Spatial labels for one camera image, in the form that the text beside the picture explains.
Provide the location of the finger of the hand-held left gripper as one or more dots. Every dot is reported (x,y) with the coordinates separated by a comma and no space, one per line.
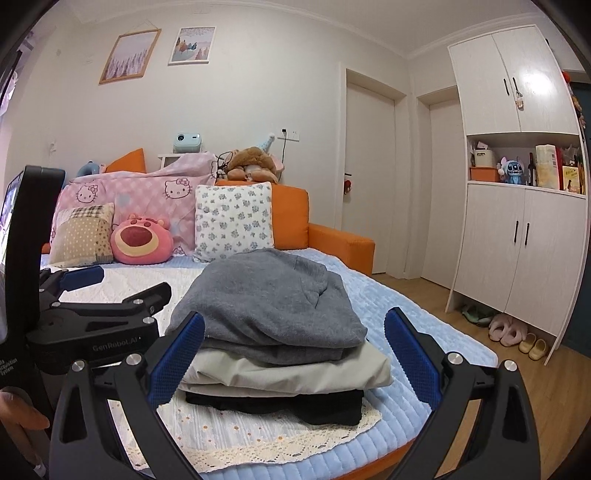
(83,277)
(138,302)

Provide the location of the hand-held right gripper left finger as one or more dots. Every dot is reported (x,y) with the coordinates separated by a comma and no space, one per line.
(178,364)

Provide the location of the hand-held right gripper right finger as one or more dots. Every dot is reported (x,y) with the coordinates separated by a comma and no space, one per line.
(411,355)

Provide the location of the grey hoodie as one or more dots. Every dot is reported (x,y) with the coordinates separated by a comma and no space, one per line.
(268,300)

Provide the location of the person's left hand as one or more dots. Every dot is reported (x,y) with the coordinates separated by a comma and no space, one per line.
(21,413)

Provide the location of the beige patchwork dotted pillow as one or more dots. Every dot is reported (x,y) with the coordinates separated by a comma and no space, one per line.
(83,235)

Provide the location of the pink bear plush pillow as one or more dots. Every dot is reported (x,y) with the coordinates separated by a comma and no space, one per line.
(138,240)

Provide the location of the blue quilted mattress pad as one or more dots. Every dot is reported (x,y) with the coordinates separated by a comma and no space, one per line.
(369,295)

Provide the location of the green slippers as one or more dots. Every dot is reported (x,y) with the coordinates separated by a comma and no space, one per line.
(478,316)

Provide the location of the white floral blanket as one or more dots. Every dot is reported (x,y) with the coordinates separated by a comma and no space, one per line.
(231,434)

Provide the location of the beige folded garment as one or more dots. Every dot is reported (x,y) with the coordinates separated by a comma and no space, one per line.
(323,374)

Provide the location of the pink fluffy slipper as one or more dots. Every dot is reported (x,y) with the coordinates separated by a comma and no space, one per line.
(513,334)
(497,328)

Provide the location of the pink cat print quilt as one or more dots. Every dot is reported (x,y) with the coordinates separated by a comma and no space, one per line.
(138,189)

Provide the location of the yellow shoe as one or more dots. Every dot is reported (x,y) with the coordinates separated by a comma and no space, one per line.
(538,350)
(527,344)

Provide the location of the black folded garment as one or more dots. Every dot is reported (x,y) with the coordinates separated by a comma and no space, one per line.
(300,406)

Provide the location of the white blue-flowered pillow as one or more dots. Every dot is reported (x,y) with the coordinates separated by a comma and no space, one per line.
(231,221)

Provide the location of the orange pillow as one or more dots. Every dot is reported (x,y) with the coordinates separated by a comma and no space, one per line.
(131,162)

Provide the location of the white small side table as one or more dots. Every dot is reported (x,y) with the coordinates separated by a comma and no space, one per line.
(168,161)

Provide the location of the white tall wardrobe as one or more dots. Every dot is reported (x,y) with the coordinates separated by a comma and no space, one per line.
(508,240)

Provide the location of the white room door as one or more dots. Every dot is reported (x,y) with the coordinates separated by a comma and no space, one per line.
(369,175)
(438,194)

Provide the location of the light blue projector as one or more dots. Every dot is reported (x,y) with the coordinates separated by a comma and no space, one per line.
(187,142)

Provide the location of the orange sofa bed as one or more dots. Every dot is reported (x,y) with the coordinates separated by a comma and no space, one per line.
(291,217)

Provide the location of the brown teddy bear plush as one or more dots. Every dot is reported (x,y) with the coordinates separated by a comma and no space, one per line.
(251,161)

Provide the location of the orange storage box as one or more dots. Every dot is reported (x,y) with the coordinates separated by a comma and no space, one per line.
(485,174)

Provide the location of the blue party hat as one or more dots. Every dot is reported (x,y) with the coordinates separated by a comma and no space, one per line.
(268,144)

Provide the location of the blue alien plush toy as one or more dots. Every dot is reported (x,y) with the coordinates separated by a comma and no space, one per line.
(511,170)

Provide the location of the dark wine bottle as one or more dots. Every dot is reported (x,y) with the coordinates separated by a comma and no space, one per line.
(531,173)

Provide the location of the wooden framed picture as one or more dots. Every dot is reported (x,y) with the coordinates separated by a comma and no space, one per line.
(129,56)

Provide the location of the paper towel pack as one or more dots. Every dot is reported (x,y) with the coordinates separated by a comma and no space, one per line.
(547,166)

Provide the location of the yellow gift box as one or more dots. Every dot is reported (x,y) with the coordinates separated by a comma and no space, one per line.
(571,179)

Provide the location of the white framed picture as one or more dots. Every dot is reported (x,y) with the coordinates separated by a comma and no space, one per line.
(191,45)

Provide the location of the white wall outlet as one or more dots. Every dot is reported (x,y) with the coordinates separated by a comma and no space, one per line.
(290,134)

